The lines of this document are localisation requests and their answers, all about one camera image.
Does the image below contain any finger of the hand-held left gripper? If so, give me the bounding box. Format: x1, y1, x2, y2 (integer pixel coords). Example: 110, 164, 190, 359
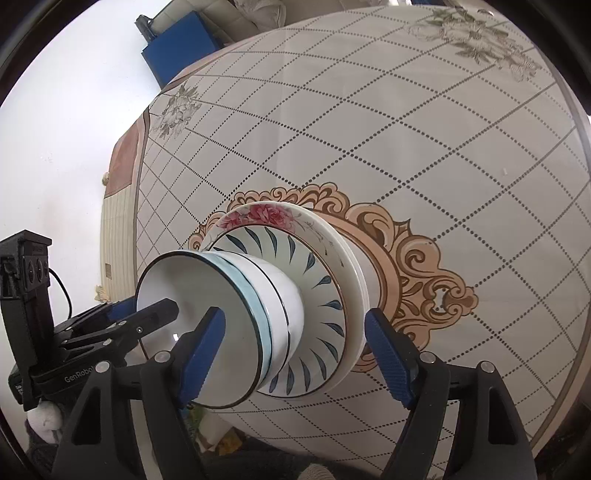
62, 299, 180, 366
53, 298, 138, 344

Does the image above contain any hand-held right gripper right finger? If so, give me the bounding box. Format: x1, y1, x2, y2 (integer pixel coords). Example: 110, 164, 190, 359
364, 308, 539, 480

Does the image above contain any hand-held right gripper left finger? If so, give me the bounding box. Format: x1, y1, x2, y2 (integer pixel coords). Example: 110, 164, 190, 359
51, 306, 227, 480

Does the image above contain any white bowl dark rim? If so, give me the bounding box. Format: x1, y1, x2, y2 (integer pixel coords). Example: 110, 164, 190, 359
217, 253, 290, 386

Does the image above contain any grey flower white plate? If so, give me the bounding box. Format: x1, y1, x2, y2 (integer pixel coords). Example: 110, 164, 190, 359
187, 203, 385, 370

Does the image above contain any blue leaf pattern plate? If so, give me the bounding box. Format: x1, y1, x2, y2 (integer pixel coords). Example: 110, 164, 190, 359
210, 226, 348, 398

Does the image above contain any pink flower white plate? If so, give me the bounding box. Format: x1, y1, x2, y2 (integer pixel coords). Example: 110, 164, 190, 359
216, 202, 366, 393

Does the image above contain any person's left forearm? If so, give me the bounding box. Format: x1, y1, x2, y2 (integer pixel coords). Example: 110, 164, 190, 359
23, 422, 63, 467

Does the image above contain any person's left hand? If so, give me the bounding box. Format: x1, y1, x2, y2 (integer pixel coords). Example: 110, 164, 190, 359
27, 401, 63, 432

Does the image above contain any beige brown striped cloth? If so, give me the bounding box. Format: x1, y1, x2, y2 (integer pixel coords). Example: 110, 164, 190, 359
100, 122, 149, 298

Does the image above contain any printed diamond pattern tablecloth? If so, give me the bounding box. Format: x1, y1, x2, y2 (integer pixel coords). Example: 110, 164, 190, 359
136, 4, 591, 457

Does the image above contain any blue mat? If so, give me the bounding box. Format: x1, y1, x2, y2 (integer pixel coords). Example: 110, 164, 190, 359
141, 11, 223, 87

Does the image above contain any black cable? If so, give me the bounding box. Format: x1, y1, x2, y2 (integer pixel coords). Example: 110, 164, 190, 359
47, 268, 73, 320

